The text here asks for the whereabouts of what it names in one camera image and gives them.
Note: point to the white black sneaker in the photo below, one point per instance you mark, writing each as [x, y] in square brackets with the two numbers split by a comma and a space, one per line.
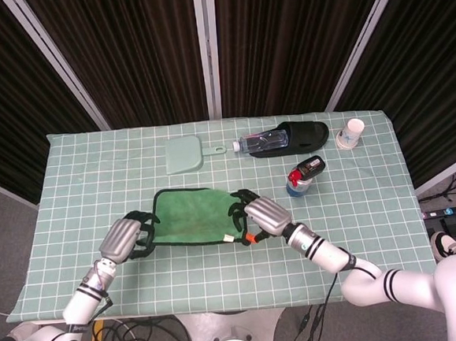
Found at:
[441, 244]

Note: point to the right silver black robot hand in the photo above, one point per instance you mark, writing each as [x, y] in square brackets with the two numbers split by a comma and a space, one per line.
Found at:
[267, 215]

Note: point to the green cloth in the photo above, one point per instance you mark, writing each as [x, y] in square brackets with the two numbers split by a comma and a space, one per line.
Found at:
[192, 216]

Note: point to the green checkered tablecloth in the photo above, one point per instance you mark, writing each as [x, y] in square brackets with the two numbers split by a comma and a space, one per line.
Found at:
[220, 274]

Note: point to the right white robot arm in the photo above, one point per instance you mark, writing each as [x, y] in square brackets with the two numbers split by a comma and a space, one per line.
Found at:
[379, 281]

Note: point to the black slide slipper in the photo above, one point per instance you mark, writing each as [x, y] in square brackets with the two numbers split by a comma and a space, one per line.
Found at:
[308, 132]

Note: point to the white partition base rail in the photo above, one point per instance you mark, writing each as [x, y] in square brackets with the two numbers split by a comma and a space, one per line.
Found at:
[4, 190]
[445, 175]

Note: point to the white partition frame post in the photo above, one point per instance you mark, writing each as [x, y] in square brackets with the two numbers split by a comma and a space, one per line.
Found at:
[207, 49]
[57, 57]
[363, 37]

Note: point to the clear plastic water bottle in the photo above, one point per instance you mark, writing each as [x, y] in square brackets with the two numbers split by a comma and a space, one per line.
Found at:
[265, 140]

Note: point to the light green plastic dustpan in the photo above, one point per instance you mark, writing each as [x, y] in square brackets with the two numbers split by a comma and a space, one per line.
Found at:
[183, 154]

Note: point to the white paper cup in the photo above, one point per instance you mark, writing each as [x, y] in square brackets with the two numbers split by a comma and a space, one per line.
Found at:
[349, 135]

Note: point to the dark brown pleated curtain panel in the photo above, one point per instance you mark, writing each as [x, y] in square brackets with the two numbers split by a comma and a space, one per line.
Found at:
[430, 75]
[132, 51]
[5, 97]
[289, 39]

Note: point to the silver white robot base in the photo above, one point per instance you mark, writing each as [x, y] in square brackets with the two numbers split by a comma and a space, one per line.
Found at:
[229, 336]

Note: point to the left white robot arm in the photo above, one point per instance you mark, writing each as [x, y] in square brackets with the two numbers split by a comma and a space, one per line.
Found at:
[84, 300]

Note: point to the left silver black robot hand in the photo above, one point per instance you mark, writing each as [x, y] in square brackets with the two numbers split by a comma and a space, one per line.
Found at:
[119, 240]

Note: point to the spray bottle red black head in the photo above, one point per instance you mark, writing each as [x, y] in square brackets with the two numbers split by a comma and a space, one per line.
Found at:
[305, 172]

